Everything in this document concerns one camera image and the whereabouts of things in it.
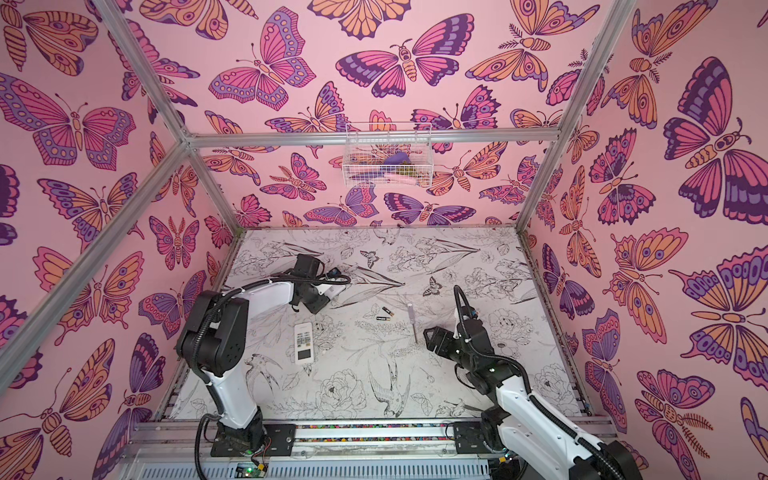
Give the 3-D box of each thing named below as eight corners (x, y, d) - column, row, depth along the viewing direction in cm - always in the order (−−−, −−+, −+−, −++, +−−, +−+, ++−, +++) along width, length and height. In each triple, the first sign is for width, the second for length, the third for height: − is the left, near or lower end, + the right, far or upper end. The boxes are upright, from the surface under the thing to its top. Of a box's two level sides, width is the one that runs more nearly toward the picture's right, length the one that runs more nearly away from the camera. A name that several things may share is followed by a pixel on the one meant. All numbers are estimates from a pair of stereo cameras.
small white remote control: (295, 367, 88) (293, 364, 86) (296, 326, 96) (294, 323, 95) (314, 363, 88) (312, 361, 87) (313, 323, 97) (311, 320, 95)
